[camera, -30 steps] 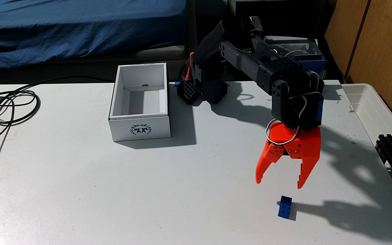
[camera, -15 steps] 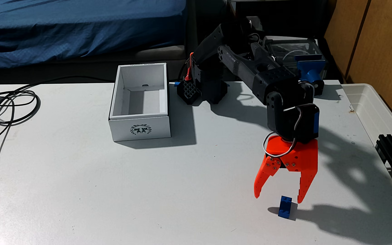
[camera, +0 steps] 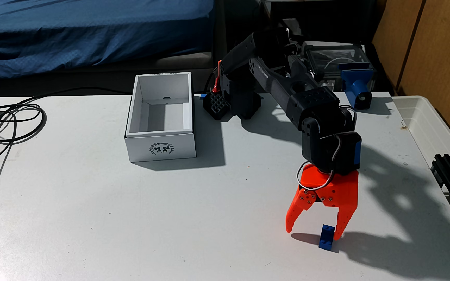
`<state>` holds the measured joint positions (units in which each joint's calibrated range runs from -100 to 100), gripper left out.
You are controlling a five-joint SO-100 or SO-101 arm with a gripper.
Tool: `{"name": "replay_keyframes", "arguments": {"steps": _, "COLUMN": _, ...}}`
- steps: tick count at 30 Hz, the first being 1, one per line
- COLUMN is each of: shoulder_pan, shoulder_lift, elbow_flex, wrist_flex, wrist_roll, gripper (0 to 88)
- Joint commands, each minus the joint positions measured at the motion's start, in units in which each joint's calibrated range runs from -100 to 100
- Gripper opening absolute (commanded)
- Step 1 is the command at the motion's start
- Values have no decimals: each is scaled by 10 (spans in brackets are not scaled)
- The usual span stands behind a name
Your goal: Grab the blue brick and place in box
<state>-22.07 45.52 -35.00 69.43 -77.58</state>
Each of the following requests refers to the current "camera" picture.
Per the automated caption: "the blue toy brick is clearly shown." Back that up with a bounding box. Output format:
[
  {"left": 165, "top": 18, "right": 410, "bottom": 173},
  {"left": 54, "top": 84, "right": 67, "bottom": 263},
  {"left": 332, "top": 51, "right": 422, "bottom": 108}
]
[{"left": 318, "top": 224, "right": 336, "bottom": 251}]

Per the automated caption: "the white cardboard box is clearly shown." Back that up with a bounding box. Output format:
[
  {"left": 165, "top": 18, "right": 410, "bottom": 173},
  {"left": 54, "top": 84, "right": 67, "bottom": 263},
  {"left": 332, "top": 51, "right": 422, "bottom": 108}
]
[{"left": 125, "top": 72, "right": 197, "bottom": 163}]

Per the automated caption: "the white plastic bin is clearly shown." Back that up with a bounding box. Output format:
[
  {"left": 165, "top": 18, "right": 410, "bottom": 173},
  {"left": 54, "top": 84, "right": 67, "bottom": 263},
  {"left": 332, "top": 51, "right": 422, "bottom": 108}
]
[{"left": 391, "top": 95, "right": 450, "bottom": 203}]

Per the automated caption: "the blue printed clamp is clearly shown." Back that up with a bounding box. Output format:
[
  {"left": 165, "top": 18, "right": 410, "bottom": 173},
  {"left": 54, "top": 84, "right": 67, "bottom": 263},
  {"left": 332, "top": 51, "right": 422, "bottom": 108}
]
[{"left": 339, "top": 64, "right": 375, "bottom": 111}]

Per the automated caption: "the wooden cabinet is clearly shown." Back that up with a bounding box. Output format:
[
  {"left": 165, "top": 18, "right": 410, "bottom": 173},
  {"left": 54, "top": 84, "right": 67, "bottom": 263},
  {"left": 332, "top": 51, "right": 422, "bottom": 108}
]
[{"left": 371, "top": 0, "right": 450, "bottom": 161}]

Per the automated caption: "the blue bed sheet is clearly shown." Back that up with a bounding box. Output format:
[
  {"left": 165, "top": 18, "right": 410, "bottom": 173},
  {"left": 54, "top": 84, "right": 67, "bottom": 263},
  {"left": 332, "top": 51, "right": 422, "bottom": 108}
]
[{"left": 0, "top": 0, "right": 215, "bottom": 82}]

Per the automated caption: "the clear enclosure with black frame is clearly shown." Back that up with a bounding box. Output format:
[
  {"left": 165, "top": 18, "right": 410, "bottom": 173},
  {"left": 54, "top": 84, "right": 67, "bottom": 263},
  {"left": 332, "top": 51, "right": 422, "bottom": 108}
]
[{"left": 303, "top": 41, "right": 370, "bottom": 93}]

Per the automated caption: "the black cable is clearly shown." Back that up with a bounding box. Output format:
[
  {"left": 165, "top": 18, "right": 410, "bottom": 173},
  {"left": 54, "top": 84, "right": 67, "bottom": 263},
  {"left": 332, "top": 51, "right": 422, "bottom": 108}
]
[{"left": 0, "top": 87, "right": 133, "bottom": 227}]

